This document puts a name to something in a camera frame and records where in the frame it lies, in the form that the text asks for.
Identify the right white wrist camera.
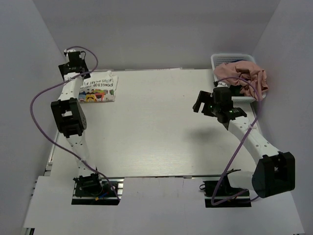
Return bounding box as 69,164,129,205
214,81,228,88

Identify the white plastic basket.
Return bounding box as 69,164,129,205
211,53,266,103

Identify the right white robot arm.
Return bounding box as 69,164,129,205
193,87,295,198

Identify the pink t shirt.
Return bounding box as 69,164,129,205
213,60,269,100

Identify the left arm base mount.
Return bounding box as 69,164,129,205
71,173,124,206

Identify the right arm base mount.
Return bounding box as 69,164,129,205
199,169,251,208

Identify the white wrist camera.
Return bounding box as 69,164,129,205
214,81,228,88
64,49,76,56

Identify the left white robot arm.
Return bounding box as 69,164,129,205
51,49,95,177

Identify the dark green t shirt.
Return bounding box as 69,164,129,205
229,85,242,96

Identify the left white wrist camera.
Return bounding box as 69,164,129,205
64,49,76,56

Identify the white printed t shirt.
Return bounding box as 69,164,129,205
78,71,119,103

